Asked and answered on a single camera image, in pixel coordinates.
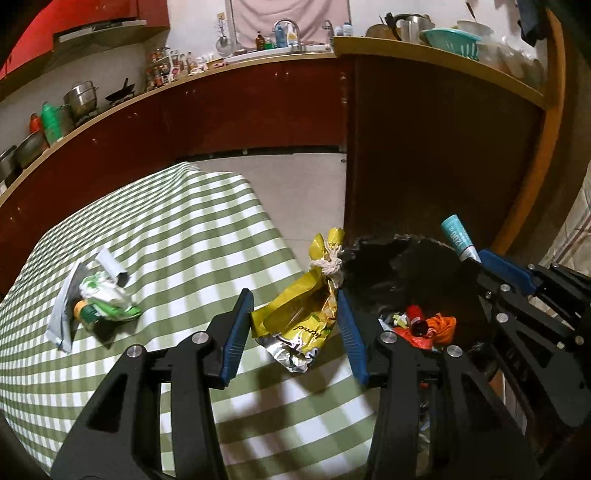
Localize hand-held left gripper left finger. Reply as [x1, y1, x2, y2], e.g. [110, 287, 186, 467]
[50, 288, 256, 480]

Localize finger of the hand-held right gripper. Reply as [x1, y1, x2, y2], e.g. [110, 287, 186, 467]
[471, 264, 585, 363]
[477, 249, 591, 324]

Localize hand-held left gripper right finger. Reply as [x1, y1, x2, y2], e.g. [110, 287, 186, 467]
[336, 290, 541, 480]

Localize yellow snack bag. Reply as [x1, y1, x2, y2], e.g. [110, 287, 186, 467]
[250, 227, 347, 374]

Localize teal tube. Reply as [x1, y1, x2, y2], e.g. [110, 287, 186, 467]
[440, 214, 484, 265]

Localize orange plastic bag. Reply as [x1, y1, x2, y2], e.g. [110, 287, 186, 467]
[425, 313, 459, 348]

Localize red plastic bag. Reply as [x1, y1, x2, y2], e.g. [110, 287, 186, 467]
[394, 304, 438, 350]

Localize black trash bin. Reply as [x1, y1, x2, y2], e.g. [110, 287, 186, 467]
[339, 233, 506, 480]

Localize green white wrapper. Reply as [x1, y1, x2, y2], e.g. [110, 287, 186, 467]
[78, 270, 144, 325]

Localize green checked tablecloth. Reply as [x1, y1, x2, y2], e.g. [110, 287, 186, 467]
[0, 161, 385, 480]

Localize brown wooden side cabinet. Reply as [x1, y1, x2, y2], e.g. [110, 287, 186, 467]
[331, 35, 568, 260]

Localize small bottle orange cap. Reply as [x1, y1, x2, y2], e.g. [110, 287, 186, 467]
[73, 299, 108, 332]

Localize grey plastic mailer bag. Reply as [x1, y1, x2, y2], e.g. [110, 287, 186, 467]
[46, 248, 131, 354]

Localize clear plastic bag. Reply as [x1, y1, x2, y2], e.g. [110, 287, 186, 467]
[479, 36, 546, 89]

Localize red-brown lower cabinets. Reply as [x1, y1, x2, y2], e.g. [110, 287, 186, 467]
[0, 50, 348, 298]

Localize teal plastic basket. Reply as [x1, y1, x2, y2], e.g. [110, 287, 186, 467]
[419, 27, 482, 62]

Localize white bowl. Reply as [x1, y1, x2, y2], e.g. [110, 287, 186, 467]
[456, 19, 496, 43]

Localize blue hanging cloth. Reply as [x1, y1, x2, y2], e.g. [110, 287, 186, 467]
[516, 0, 549, 45]

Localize steel kettle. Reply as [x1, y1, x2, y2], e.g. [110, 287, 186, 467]
[394, 13, 435, 45]

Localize black wok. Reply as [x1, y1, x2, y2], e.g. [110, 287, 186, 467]
[104, 78, 138, 103]

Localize row of condiment bottles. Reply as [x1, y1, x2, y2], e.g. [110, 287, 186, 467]
[144, 45, 209, 92]

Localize dark lidded pot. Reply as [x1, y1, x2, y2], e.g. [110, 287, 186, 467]
[14, 130, 50, 170]

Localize steel stockpot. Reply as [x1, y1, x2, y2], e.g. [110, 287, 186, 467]
[62, 80, 101, 119]

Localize green thermos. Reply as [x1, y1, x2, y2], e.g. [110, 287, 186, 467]
[40, 100, 64, 145]

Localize black cooking pot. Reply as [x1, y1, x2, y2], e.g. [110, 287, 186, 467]
[0, 144, 20, 184]

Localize hanging metal strainer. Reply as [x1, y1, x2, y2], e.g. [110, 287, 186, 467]
[216, 17, 232, 59]

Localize curved steel faucet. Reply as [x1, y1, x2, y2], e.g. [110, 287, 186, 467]
[271, 18, 304, 52]

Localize pink window curtain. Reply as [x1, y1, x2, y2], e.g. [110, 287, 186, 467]
[230, 0, 352, 52]

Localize range hood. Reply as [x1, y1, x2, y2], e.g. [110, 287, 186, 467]
[52, 17, 149, 45]

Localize red upper cabinets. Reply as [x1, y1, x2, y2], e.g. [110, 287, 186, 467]
[0, 0, 170, 90]

